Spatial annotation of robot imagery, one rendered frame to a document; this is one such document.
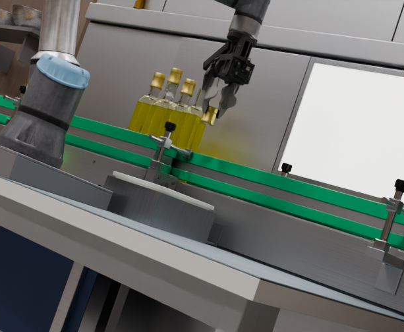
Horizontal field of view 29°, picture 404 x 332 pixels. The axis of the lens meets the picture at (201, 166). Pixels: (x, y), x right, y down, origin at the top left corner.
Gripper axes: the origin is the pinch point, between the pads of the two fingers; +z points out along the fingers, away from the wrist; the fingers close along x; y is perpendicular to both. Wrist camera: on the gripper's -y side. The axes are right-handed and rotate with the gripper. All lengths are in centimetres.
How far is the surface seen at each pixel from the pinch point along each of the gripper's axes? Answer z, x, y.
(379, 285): 28, 25, 49
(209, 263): 33, -33, 74
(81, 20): -95, 95, -427
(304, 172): 6.2, 28.4, 7.4
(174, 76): -8.9, -0.4, -25.8
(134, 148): 14.9, -9.0, -16.0
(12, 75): -45, 90, -548
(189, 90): -6.1, 2.7, -20.4
